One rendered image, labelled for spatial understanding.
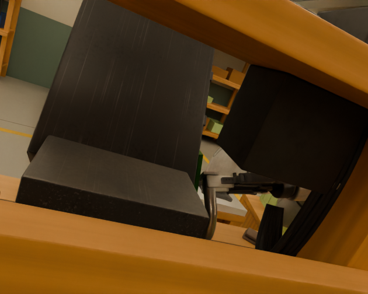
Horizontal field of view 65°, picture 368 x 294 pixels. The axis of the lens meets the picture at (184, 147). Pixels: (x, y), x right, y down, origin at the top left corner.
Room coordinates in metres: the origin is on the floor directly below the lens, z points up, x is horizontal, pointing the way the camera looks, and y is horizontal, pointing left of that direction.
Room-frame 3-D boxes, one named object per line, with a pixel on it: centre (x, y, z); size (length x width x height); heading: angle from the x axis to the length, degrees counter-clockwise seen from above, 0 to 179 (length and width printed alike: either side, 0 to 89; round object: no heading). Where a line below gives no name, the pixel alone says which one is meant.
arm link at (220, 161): (1.49, -0.25, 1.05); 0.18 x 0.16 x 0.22; 101
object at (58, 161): (0.49, 0.08, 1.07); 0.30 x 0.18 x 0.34; 110
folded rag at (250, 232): (1.09, -0.42, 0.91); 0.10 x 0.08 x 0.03; 70
